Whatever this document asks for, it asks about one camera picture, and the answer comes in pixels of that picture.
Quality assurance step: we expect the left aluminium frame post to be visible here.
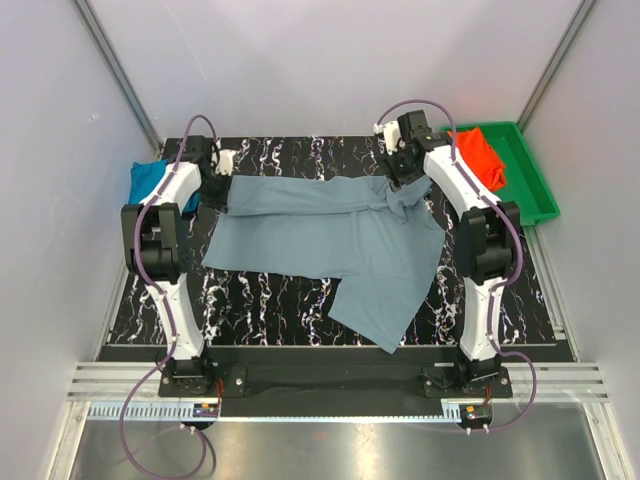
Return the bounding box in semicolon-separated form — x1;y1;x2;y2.
71;0;163;151

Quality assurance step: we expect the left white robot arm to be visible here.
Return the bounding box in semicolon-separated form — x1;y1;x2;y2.
121;136;235;396

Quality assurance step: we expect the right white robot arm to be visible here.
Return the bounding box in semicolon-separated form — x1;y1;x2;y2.
374;110;523;397

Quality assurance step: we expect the aluminium frame post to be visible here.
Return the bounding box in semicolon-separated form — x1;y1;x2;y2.
517;0;599;133
71;0;163;151

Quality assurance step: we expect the orange t shirt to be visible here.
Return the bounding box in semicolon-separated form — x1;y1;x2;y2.
456;127;507;192

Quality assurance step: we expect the grey-blue t shirt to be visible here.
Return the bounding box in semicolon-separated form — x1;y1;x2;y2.
202;176;445;354

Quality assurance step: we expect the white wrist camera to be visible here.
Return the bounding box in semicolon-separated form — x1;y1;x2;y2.
214;149;237;177
373;120;404;155

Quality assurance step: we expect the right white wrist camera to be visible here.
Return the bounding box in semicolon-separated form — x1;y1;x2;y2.
373;120;404;155

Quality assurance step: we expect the teal folded t shirt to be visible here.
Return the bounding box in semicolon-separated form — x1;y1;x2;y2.
128;159;200;214

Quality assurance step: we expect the green plastic tray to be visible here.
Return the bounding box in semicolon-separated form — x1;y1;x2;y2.
457;121;560;226

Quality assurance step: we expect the right aluminium frame post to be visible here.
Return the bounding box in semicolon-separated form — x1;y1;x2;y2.
517;0;599;133

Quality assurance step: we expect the aluminium front rail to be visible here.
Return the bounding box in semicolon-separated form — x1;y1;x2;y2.
68;363;608;424

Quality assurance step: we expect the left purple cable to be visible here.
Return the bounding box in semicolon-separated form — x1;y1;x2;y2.
119;115;221;476

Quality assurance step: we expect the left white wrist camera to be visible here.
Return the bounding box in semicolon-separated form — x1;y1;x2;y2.
214;149;237;177

